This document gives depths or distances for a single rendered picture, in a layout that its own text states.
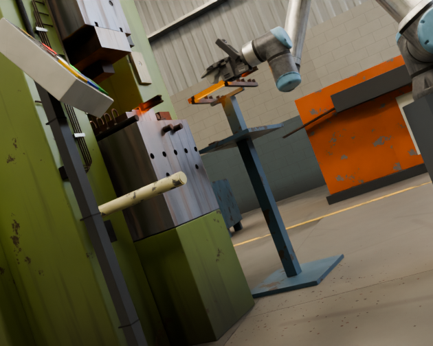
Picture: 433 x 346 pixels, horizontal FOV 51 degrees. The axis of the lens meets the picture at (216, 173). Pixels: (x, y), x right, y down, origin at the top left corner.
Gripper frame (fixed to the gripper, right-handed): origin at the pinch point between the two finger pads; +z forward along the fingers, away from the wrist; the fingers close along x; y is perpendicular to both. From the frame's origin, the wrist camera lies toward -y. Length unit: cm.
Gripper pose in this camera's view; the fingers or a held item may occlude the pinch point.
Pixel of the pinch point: (203, 74)
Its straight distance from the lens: 186.8
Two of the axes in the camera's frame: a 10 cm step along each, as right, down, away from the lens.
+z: -8.1, 3.3, 4.8
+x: 4.6, -1.3, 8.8
